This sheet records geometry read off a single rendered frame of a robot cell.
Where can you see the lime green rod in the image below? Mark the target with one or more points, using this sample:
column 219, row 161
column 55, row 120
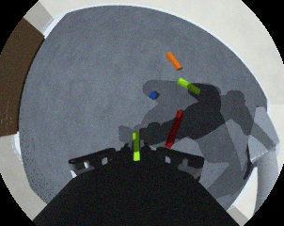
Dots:
column 136, row 145
column 189, row 86

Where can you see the orange rod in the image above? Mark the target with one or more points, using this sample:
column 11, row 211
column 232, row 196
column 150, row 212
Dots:
column 173, row 61

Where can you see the red rod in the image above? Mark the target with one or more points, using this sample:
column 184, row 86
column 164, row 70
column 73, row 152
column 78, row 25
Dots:
column 174, row 129

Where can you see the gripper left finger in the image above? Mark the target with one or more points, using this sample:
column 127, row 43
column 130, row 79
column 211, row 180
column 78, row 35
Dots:
column 94, row 160

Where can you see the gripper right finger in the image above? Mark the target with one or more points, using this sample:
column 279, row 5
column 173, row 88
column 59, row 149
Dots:
column 182, row 161

